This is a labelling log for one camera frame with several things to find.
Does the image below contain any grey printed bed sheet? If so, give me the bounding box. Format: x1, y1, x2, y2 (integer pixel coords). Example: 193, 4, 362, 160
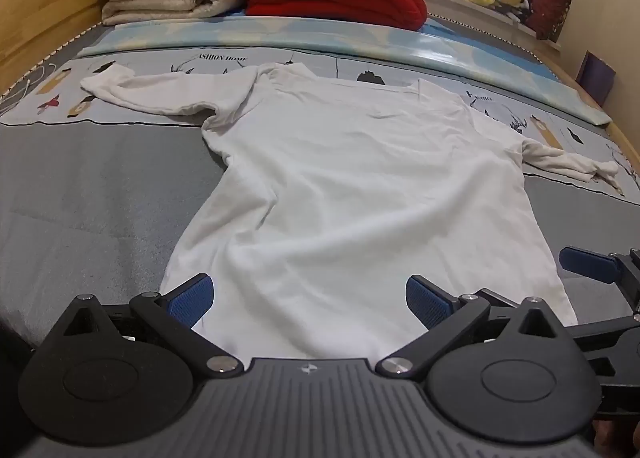
0, 13, 640, 369

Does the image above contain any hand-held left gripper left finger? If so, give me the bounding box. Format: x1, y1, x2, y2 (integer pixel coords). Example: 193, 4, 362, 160
50, 273, 246, 379

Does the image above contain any dark red cushion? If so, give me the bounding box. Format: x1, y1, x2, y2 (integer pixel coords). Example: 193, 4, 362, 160
525, 0, 573, 42

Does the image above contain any white long-sleeve shirt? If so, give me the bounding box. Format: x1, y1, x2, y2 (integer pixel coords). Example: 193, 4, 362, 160
80, 61, 623, 364

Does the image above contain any person's right hand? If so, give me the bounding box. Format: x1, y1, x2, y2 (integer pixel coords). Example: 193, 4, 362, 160
592, 420, 640, 458

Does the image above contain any light blue patterned mat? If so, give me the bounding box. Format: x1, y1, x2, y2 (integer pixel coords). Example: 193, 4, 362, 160
77, 16, 613, 126

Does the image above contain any purple box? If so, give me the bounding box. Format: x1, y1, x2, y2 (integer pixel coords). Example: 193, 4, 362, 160
575, 51, 617, 108

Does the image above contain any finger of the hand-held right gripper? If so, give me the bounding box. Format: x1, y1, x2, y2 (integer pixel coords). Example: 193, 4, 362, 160
559, 246, 640, 316
570, 313, 640, 414

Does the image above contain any white window sill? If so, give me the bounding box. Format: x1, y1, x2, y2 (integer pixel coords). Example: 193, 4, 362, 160
414, 0, 562, 45

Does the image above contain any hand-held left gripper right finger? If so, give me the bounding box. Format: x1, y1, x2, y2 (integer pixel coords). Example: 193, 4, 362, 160
375, 275, 576, 379

